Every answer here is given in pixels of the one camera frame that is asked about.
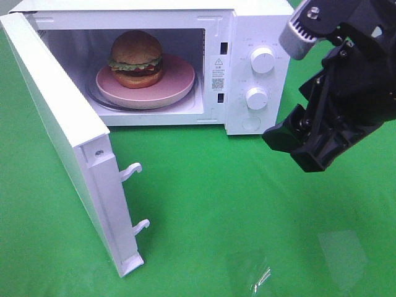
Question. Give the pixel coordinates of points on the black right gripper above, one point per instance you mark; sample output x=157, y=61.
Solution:
x=354, y=93

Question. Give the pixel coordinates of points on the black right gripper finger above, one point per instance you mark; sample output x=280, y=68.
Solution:
x=289, y=134

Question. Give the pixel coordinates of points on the pink round plate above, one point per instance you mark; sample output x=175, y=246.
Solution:
x=176, y=82

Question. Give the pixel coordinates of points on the round door release button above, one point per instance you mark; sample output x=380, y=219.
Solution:
x=251, y=123

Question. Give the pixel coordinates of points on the lower white microwave knob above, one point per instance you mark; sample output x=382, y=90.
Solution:
x=256, y=98

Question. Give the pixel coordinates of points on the white microwave knob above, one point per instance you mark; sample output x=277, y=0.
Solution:
x=262, y=60
x=256, y=98

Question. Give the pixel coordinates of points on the upper white microwave knob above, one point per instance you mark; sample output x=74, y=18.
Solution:
x=262, y=60

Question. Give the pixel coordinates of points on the white microwave oven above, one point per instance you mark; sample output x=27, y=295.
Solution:
x=215, y=37

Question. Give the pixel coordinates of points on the hamburger with lettuce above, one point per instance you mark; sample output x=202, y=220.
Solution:
x=136, y=59

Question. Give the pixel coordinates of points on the white microwave door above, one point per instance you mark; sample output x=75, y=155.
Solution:
x=82, y=142

